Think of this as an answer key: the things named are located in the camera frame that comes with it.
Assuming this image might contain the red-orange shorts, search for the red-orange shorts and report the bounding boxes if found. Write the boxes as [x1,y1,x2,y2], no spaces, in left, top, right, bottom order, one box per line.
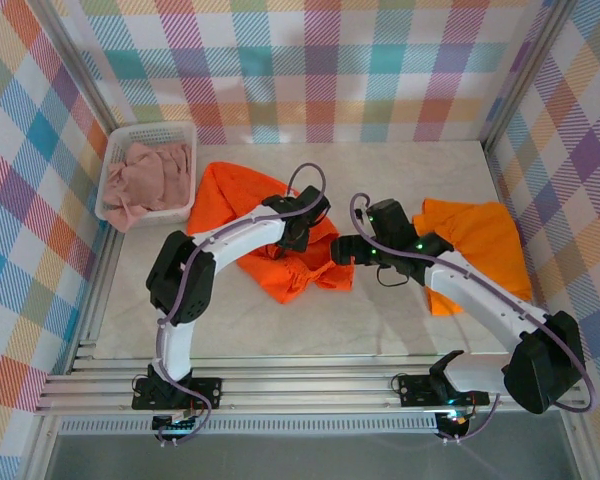
[186,161,356,305]

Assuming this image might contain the light orange shorts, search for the light orange shorts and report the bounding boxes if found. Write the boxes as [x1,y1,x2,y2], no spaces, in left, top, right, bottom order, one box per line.
[412,197,534,317]

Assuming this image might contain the pink shorts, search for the pink shorts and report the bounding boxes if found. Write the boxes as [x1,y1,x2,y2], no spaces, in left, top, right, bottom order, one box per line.
[101,142,194,232]

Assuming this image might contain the white perforated plastic basket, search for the white perforated plastic basket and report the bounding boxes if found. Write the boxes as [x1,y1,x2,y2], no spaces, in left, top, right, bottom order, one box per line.
[94,121,200,229]

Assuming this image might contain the small circuit board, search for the small circuit board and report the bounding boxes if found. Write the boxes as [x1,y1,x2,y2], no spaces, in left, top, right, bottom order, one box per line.
[438,409,474,437]

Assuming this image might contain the green circuit board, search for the green circuit board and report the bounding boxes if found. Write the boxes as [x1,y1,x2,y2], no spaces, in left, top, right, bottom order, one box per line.
[151,413,200,435]

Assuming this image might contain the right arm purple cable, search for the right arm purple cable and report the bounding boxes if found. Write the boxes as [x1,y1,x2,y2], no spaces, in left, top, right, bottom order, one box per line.
[348,192,596,444]

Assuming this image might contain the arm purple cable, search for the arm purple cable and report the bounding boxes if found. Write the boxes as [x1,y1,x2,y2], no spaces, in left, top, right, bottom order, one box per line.
[157,162,329,444]
[348,192,596,444]

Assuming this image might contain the aluminium frame rails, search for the aluminium frame rails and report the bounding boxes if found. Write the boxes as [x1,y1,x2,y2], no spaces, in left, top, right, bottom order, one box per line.
[34,354,589,416]

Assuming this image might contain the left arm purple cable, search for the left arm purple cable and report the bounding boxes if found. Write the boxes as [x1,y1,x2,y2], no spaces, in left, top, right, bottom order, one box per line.
[157,162,329,444]

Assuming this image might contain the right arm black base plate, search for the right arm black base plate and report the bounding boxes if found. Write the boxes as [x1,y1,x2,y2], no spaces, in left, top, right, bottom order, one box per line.
[397,374,491,407]

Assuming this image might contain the slotted grey cable duct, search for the slotted grey cable duct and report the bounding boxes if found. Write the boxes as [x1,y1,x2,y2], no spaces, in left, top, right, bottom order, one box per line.
[57,417,441,436]

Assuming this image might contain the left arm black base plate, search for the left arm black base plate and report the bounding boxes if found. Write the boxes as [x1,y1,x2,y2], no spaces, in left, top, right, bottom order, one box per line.
[132,377,224,411]

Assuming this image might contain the aluminium upright post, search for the aluminium upright post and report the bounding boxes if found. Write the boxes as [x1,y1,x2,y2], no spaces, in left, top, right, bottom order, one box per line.
[27,0,120,132]
[482,0,576,151]

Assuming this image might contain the aluminium lower frame bar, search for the aluminium lower frame bar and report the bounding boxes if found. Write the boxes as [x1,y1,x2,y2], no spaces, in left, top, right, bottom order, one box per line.
[22,417,61,480]
[562,412,595,480]

